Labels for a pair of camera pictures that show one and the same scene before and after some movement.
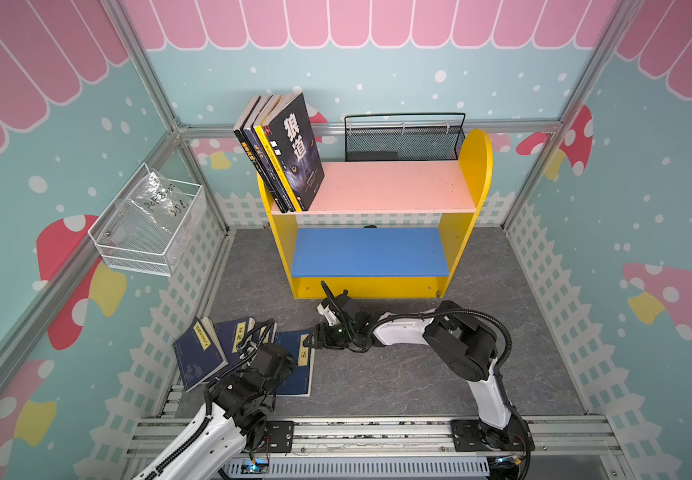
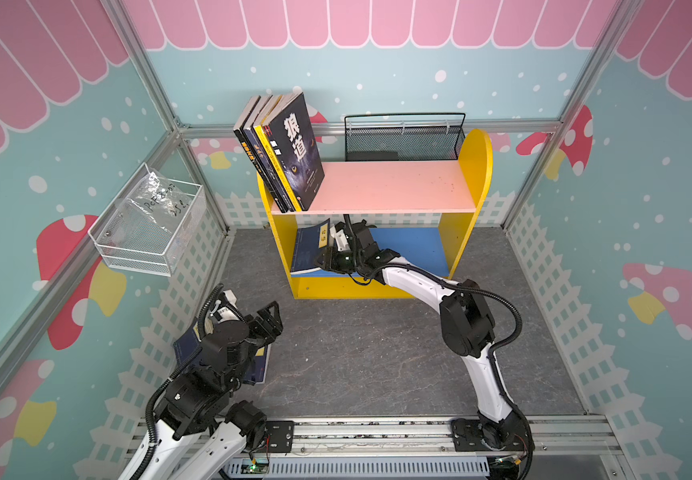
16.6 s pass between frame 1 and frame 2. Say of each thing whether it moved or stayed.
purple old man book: stayed
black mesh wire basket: stayed
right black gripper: moved
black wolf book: stayed
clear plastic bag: stayed
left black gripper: moved
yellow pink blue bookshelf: stayed
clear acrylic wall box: stayed
